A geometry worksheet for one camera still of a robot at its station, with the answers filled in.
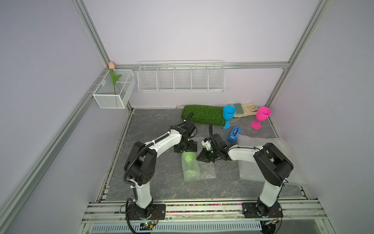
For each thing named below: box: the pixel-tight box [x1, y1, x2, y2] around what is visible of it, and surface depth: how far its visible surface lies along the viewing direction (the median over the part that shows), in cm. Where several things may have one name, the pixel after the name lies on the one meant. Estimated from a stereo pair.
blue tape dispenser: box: [227, 125, 242, 144], surface depth 103 cm
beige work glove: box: [228, 102, 259, 118], surface depth 122 cm
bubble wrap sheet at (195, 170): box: [181, 151, 217, 182], surface depth 87 cm
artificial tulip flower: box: [108, 61, 122, 96], surface depth 92 cm
